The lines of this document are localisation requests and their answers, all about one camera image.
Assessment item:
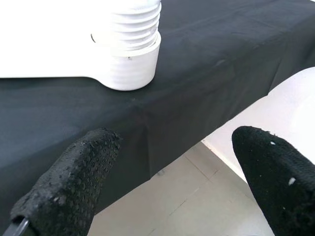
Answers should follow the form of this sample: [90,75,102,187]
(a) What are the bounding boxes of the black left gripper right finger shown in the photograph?
[231,125,315,236]

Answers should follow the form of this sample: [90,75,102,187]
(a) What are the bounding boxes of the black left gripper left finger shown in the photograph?
[9,127,123,236]

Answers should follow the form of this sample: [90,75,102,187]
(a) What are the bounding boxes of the white plastic table leg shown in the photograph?
[108,0,162,51]

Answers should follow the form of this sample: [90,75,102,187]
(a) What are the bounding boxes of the black table cloth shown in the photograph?
[0,0,315,222]

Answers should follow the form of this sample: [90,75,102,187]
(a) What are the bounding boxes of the white plastic table top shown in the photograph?
[0,0,162,91]

